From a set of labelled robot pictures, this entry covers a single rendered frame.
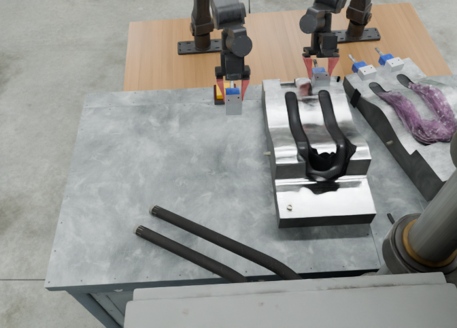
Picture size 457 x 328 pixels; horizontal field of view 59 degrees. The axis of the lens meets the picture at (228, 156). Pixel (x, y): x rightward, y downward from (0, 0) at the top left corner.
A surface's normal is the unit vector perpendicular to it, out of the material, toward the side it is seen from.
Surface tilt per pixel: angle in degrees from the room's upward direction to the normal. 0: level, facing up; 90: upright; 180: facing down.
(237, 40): 64
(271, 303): 0
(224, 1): 14
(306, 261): 0
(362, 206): 0
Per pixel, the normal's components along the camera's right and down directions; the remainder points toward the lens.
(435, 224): -0.89, 0.38
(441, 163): -0.02, -0.58
